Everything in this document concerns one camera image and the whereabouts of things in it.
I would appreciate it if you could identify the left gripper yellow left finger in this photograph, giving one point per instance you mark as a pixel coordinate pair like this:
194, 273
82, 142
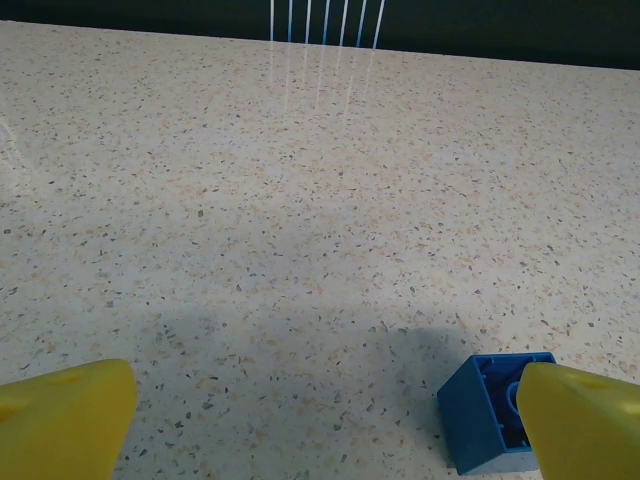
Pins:
60, 425

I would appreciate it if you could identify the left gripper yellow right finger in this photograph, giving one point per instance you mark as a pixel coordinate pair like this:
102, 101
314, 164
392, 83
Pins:
585, 430

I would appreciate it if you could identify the blue toy brick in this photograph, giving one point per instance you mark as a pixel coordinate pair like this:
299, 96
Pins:
465, 415

